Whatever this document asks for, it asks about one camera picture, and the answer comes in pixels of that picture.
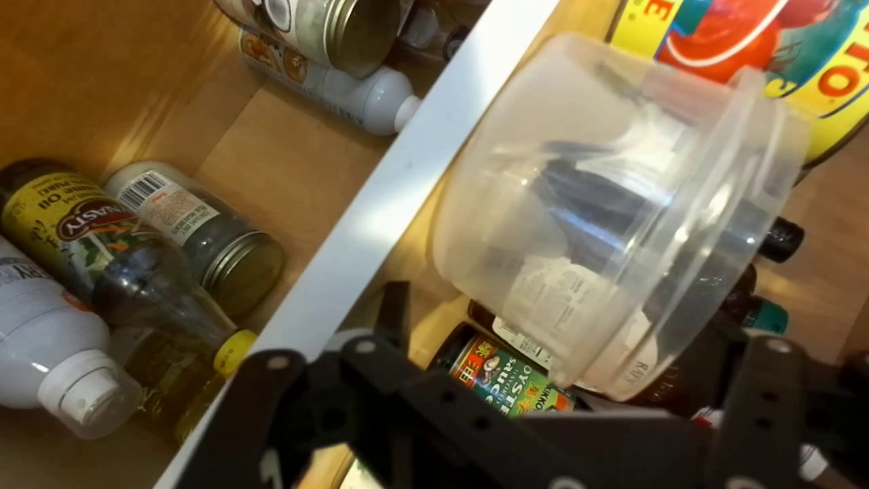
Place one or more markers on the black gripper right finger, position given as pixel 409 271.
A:
pixel 771 404

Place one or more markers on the white squeeze bottle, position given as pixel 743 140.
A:
pixel 53 355

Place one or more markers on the small glass spice jar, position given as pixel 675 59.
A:
pixel 234 263

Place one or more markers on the metal lidded jar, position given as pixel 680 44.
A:
pixel 352 37

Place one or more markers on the white wall cabinet with shelves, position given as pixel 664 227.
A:
pixel 413 173

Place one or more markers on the clear plastic bowl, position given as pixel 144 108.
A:
pixel 607 206

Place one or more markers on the colorful yellow red container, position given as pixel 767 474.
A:
pixel 813 53

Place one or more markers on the olive oil bottle yellow label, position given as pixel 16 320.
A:
pixel 113 258

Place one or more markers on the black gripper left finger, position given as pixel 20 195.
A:
pixel 410 427

